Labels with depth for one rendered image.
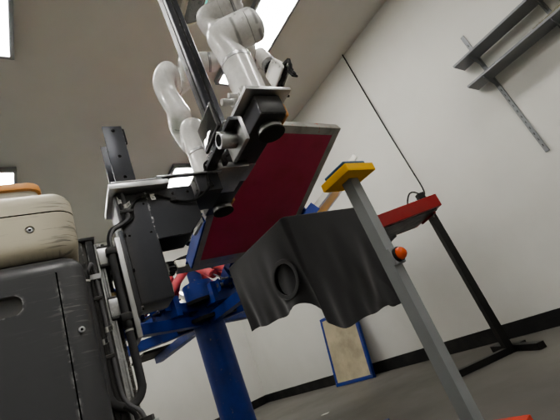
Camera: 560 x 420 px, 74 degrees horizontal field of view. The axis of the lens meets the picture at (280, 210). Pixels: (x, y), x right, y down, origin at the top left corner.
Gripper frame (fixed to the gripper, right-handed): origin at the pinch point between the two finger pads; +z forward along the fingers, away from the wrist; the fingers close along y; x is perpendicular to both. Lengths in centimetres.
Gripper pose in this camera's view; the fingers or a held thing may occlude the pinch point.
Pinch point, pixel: (289, 85)
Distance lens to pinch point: 165.7
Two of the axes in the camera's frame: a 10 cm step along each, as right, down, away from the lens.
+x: 7.9, -1.0, 6.0
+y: 3.6, -7.2, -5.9
